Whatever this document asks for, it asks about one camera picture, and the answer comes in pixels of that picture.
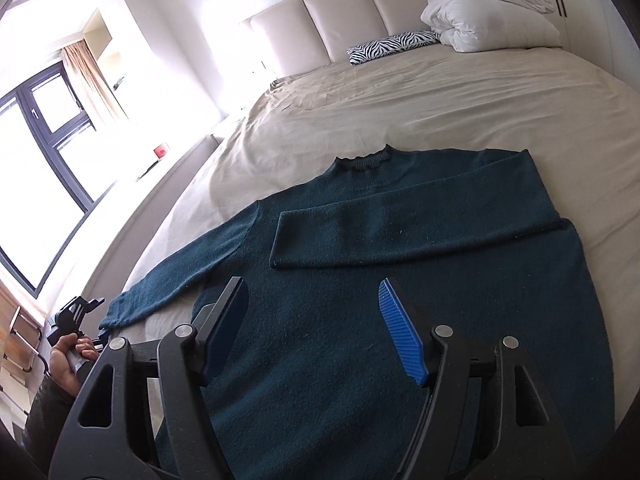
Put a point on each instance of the person's left hand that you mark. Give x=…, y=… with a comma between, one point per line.
x=62, y=365

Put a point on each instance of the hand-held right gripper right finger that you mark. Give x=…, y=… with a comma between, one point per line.
x=400, y=325

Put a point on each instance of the folded white duvet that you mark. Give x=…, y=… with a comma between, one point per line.
x=480, y=15

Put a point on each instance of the dark teal knit sweater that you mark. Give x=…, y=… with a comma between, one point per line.
x=320, y=290

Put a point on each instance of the person's left forearm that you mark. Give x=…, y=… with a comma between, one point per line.
x=47, y=420

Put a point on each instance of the beige curtain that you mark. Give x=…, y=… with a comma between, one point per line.
x=95, y=80

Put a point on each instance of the bed with beige sheet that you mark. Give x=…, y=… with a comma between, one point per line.
x=400, y=110

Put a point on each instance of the zebra print pillow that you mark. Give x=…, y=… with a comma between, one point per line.
x=390, y=45

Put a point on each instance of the dark framed window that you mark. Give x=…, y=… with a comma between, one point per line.
x=50, y=150

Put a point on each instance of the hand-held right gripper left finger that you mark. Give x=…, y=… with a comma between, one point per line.
x=227, y=330

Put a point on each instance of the beige padded headboard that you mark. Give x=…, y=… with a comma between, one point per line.
x=320, y=25

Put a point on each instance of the wooden chair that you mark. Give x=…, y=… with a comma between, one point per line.
x=20, y=340

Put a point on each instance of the small red box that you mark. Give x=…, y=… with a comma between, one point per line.
x=160, y=150

